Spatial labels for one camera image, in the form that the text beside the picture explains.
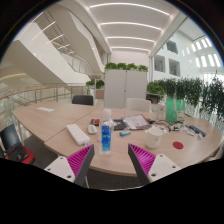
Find ceiling light strips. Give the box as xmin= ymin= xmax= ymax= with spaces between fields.
xmin=89 ymin=2 xmax=171 ymax=53

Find black tangled cables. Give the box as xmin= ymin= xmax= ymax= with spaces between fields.
xmin=163 ymin=121 xmax=189 ymax=133

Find glass balcony railing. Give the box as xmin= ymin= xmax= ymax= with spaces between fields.
xmin=0 ymin=83 xmax=89 ymax=111

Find white paper sheet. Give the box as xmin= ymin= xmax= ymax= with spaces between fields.
xmin=36 ymin=106 xmax=56 ymax=113

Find flat round red coaster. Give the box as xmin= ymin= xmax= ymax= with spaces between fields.
xmin=172 ymin=141 xmax=185 ymax=150

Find black folder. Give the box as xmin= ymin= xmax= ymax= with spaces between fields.
xmin=112 ymin=119 xmax=128 ymax=132

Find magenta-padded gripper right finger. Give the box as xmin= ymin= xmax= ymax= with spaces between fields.
xmin=127 ymin=143 xmax=183 ymax=186

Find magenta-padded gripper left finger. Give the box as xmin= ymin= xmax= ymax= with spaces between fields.
xmin=44 ymin=143 xmax=96 ymax=188

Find open printed booklet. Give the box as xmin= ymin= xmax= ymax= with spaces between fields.
xmin=121 ymin=113 xmax=152 ymax=131

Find white cabinet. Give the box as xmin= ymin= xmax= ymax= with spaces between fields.
xmin=103 ymin=69 xmax=149 ymax=109

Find white chair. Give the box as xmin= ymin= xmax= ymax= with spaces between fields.
xmin=125 ymin=97 xmax=152 ymax=113

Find clear white-lid shaker bottle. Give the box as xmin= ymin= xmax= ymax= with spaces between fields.
xmin=155 ymin=99 xmax=167 ymax=122

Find white mug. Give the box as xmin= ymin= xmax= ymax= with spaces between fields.
xmin=144 ymin=126 xmax=164 ymax=150

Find green plants atop cabinet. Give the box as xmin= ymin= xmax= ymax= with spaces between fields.
xmin=103 ymin=61 xmax=149 ymax=73

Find small white oval device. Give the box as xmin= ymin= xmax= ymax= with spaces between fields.
xmin=87 ymin=124 xmax=98 ymax=135

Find potted green plants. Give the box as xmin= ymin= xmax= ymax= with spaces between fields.
xmin=85 ymin=79 xmax=106 ymax=100

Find green hedge row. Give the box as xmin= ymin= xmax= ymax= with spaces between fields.
xmin=146 ymin=74 xmax=224 ymax=126

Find black and red chair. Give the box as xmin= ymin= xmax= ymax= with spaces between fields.
xmin=0 ymin=123 xmax=36 ymax=165

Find clear blue-label water bottle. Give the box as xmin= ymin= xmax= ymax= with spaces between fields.
xmin=98 ymin=108 xmax=115 ymax=157

